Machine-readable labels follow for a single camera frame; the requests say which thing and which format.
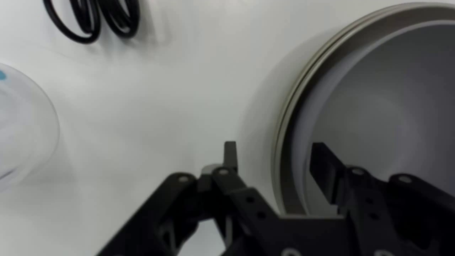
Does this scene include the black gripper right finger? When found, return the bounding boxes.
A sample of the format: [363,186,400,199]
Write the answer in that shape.
[310,140,455,256]

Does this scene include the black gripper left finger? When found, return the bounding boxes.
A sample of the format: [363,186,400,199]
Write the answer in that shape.
[97,140,282,256]

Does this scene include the beige bottom bowl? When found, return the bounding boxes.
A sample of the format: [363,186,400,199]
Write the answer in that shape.
[272,1,455,214]

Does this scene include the gray bowl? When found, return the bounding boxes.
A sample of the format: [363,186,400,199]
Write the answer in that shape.
[290,19,455,217]

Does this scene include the clear drinking glass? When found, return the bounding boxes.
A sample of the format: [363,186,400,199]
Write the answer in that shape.
[0,62,61,190]

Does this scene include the coiled black cable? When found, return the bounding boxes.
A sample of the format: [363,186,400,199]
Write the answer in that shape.
[41,0,142,45]

